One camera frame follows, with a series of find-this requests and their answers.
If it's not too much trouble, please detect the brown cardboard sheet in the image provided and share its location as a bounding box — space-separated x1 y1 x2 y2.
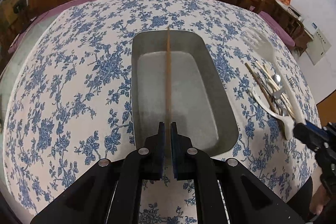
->
317 90 336 126

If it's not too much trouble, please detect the dark wooden chopstick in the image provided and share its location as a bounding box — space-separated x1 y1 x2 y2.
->
244 63 276 112
165 27 171 134

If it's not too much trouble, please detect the small steel spoon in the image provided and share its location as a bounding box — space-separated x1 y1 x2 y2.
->
272 73 281 89

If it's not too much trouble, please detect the grey metal tray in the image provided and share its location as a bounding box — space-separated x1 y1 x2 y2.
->
131 30 239 156

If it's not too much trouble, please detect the purple armchair cushion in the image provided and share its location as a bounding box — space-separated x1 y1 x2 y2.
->
259 11 295 47

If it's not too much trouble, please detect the dark steel spork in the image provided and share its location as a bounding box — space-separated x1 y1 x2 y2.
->
287 77 295 87

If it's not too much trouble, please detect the wooden side table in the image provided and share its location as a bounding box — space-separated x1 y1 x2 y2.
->
271 0 313 52

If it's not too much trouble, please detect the white slotted plastic spoon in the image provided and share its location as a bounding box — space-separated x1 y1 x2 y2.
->
256 61 295 118

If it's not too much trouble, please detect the blue floral tablecloth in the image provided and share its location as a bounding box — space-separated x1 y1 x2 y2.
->
3 0 320 215

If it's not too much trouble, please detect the person's right hand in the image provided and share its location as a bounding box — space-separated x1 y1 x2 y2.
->
309 185 330 215

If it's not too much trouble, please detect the steel fork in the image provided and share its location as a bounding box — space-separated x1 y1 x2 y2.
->
272 87 285 100

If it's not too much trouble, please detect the white router box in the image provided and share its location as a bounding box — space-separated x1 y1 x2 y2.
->
302 17 318 36

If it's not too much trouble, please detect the light bamboo chopstick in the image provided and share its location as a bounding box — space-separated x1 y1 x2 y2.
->
256 61 294 118

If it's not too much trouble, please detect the white wall panel cover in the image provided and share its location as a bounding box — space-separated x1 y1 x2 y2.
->
306 29 331 65

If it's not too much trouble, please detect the white plastic fork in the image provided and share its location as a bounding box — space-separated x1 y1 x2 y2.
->
245 28 306 124

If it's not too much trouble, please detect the white ceramic soup spoon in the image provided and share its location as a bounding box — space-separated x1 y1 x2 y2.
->
250 88 294 140

